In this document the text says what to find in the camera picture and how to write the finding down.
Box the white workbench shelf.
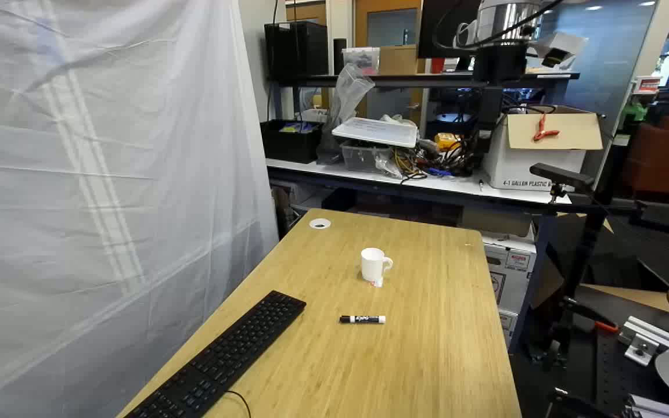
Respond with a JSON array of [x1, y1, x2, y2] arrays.
[[264, 155, 573, 210]]

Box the crumpled clear plastic bag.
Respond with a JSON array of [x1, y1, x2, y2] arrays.
[[330, 61, 379, 125]]

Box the clear bin with parts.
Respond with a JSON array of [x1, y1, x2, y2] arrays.
[[339, 141, 399, 177]]

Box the brown cardboard box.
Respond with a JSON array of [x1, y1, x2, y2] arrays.
[[379, 45, 424, 76]]

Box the white printed carton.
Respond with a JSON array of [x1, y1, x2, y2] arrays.
[[482, 234, 540, 327]]

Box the tangled cable pile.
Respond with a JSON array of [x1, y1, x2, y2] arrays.
[[396, 130, 485, 182]]

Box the aluminium bracket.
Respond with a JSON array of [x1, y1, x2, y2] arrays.
[[621, 312, 669, 369]]

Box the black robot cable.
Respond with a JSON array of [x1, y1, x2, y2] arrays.
[[429, 0, 568, 56]]

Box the black camera stand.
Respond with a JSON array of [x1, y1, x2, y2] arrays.
[[528, 160, 642, 418]]

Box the stacked black boxes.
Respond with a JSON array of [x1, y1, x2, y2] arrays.
[[262, 18, 330, 78]]

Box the blue grey partition panel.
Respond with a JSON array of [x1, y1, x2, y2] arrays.
[[535, 0, 663, 121]]

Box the black computer monitor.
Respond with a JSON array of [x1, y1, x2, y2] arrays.
[[415, 0, 493, 61]]

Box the white tray lid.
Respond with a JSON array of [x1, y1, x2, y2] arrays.
[[330, 113, 424, 150]]

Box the clear plastic container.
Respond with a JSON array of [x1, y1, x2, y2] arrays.
[[341, 45, 383, 76]]

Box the red clamp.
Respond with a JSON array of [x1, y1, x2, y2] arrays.
[[532, 113, 563, 144]]

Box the black and white marker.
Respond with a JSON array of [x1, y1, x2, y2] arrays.
[[338, 314, 388, 327]]

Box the white cardboard box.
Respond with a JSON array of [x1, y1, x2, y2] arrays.
[[482, 108, 607, 195]]

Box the white translucent curtain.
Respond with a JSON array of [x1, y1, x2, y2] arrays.
[[0, 0, 281, 418]]

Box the black keyboard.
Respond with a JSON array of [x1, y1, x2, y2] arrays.
[[124, 287, 309, 418]]

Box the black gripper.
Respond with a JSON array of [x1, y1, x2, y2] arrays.
[[471, 41, 529, 83]]

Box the white mug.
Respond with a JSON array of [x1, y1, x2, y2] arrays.
[[359, 247, 396, 290]]

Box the black storage bin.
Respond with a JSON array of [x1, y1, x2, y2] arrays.
[[261, 118, 323, 166]]

